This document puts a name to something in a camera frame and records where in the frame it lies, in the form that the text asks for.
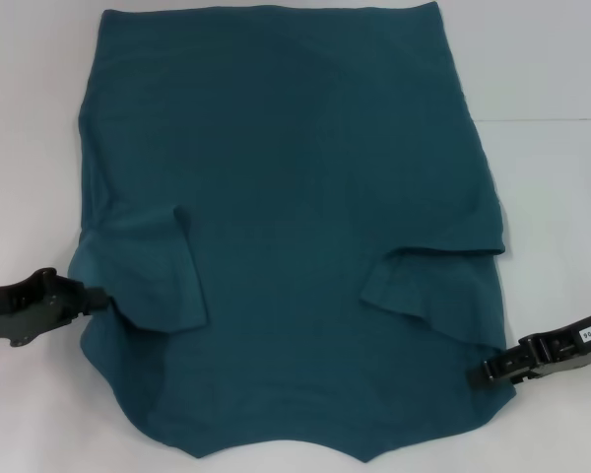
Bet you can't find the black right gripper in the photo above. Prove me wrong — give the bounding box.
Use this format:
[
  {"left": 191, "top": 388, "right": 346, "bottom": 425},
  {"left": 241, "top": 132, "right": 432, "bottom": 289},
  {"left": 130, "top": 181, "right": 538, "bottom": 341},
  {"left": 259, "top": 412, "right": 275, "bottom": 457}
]
[{"left": 466, "top": 306, "right": 591, "bottom": 393}]

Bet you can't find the teal blue shirt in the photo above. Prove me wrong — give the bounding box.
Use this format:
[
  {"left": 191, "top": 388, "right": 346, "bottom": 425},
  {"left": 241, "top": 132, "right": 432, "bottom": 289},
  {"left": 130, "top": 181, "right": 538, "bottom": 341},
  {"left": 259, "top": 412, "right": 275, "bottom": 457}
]
[{"left": 66, "top": 0, "right": 516, "bottom": 438}]

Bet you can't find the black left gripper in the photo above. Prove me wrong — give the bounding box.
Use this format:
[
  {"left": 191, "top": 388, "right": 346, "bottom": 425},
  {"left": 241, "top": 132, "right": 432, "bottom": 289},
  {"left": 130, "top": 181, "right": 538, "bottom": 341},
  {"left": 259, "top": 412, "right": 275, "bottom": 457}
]
[{"left": 0, "top": 267, "right": 109, "bottom": 349}]

